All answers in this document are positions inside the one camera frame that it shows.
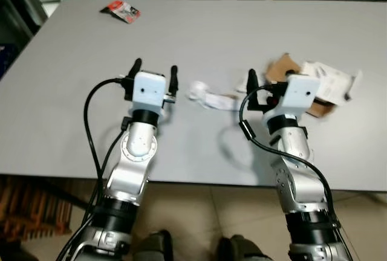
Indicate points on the brown cardboard piece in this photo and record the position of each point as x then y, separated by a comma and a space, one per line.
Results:
277, 67

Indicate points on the robot right leg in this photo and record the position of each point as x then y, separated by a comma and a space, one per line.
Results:
242, 250

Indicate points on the brown wooden chair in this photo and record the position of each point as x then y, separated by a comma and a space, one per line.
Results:
36, 206

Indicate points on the white paper packaging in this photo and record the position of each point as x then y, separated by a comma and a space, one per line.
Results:
329, 80

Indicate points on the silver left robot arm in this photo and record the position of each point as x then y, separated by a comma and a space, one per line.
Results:
136, 146

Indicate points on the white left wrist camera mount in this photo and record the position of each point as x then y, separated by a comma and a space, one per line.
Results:
149, 90

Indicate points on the robot left leg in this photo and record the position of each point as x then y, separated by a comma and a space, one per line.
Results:
154, 246

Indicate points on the crumpled white tissue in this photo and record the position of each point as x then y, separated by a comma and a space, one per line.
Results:
205, 96

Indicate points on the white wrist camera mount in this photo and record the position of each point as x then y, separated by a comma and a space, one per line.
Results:
299, 95
149, 90

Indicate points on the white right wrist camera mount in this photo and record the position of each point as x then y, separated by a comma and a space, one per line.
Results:
299, 95

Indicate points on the robot leg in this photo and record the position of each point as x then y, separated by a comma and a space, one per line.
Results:
154, 246
242, 250

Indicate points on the red snack packet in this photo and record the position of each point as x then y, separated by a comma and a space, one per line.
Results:
122, 11

